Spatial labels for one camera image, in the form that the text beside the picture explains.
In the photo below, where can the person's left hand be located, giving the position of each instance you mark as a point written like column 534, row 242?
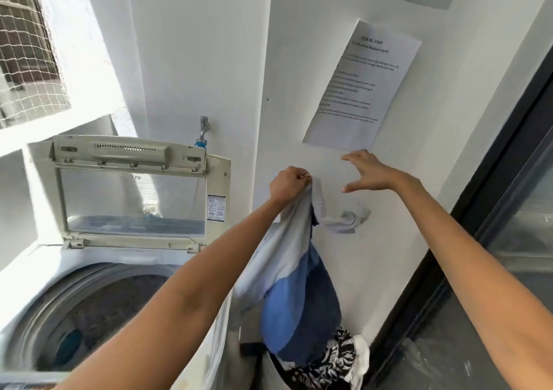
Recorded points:
column 285, row 186

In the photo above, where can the person's right hand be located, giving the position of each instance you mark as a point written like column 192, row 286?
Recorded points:
column 380, row 173

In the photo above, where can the person's right thumb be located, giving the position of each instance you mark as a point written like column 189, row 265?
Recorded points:
column 356, row 185

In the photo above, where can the person's left fingers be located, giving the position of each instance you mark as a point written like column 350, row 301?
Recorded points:
column 302, row 176

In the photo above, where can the blue and white garment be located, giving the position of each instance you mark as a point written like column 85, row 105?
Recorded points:
column 293, row 307

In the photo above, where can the person's right forearm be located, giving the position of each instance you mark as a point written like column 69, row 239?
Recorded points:
column 475, row 281

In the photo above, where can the person's left forearm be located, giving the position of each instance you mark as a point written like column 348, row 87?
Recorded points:
column 181, row 303

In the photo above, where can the white instruction sticker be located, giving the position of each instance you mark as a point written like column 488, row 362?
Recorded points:
column 216, row 207

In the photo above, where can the printed white paper sheet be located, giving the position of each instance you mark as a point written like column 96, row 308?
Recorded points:
column 363, row 87

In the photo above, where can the metal water tap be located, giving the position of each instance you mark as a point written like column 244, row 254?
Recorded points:
column 204, row 127

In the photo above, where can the black framed glass door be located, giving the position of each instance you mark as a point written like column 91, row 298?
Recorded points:
column 509, row 230

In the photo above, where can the washing machine lid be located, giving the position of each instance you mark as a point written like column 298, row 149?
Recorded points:
column 129, row 204

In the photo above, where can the black and white patterned cloth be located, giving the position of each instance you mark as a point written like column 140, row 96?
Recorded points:
column 328, row 363

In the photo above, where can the white top-load washing machine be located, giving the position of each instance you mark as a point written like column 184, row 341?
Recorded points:
column 112, row 299

